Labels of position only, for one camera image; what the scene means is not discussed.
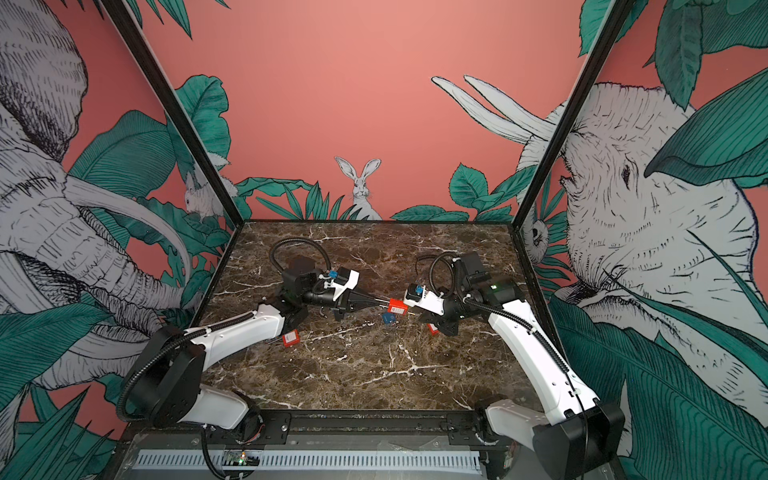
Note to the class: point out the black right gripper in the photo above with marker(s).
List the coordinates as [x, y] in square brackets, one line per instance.
[447, 327]

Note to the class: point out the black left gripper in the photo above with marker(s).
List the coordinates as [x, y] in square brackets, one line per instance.
[353, 300]

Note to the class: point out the red padlock long shackle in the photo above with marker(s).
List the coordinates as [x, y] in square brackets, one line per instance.
[393, 306]

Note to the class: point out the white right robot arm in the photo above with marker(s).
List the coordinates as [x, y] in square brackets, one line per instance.
[501, 303]

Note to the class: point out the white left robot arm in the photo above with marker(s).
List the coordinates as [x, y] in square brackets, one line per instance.
[164, 387]

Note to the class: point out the red padlock left front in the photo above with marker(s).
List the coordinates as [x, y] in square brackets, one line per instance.
[291, 338]

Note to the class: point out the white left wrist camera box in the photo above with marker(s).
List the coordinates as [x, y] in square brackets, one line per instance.
[341, 280]

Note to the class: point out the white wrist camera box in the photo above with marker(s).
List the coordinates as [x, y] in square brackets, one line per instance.
[341, 280]
[418, 296]

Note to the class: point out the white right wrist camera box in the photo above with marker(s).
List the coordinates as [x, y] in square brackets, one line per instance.
[418, 296]

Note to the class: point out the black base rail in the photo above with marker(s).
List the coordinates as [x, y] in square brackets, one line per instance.
[487, 425]

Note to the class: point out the white slotted cable duct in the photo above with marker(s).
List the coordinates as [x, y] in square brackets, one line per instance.
[466, 462]

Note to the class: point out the black enclosure corner post right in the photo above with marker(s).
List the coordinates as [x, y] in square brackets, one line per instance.
[611, 27]

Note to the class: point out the black enclosure corner post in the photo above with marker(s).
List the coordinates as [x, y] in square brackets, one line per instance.
[127, 26]
[611, 27]

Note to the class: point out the black enclosure corner post left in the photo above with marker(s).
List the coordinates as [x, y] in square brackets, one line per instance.
[127, 26]

